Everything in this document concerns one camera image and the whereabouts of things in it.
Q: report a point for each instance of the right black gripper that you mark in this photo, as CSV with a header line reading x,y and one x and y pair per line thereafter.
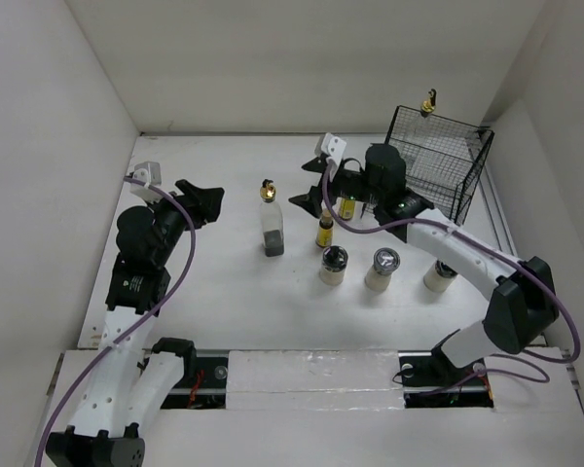
x,y
311,201

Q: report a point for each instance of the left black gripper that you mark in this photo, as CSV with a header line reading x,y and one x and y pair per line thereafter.
x,y
200,203

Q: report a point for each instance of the oil bottle with dark contents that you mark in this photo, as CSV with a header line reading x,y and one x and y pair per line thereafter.
x,y
271,220

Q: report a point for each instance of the clear oil bottle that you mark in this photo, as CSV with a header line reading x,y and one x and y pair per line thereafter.
x,y
416,132

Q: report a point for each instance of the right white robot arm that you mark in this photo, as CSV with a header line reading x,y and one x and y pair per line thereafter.
x,y
520,294

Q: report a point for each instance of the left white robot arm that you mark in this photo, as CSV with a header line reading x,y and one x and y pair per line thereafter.
x,y
101,418

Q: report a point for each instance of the far yellow label brown bottle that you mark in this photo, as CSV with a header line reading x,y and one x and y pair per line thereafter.
x,y
346,208

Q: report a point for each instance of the yellow label brown bottle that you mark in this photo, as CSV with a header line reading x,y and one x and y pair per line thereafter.
x,y
346,208
324,234

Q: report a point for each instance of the near yellow label brown bottle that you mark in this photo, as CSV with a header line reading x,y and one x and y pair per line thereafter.
x,y
324,234

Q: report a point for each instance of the left white powder jar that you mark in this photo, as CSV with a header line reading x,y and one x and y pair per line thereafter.
x,y
333,265

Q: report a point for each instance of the white powder jar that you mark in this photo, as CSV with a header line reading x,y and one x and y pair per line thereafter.
x,y
333,265
385,262
439,277

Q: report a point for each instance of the middle white powder jar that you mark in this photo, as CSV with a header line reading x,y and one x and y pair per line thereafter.
x,y
385,262

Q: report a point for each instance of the right white powder jar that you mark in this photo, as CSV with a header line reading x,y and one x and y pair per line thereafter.
x,y
439,277

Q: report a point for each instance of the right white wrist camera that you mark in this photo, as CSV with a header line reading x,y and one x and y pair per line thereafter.
x,y
332,147

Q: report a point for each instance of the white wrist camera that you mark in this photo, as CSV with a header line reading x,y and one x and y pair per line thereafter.
x,y
332,147
149,173

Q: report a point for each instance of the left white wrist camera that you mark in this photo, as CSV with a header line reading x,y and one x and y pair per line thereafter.
x,y
149,173

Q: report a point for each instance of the black wire basket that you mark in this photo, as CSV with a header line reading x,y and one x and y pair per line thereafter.
x,y
450,164

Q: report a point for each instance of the metal mounting rail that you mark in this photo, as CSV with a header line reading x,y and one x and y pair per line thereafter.
x,y
322,381

